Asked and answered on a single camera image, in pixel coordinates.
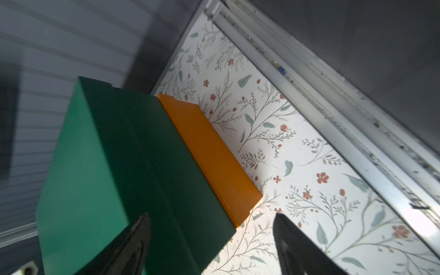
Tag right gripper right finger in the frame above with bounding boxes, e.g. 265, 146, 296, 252
273, 213, 347, 275

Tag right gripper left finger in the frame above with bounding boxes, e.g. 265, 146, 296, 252
76, 213, 151, 275

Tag orange shoebox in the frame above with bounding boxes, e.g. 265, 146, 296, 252
158, 94, 262, 228

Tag green shoebox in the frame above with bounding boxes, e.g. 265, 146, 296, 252
36, 77, 236, 275

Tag floral table mat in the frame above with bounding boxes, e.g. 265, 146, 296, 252
158, 14, 440, 275

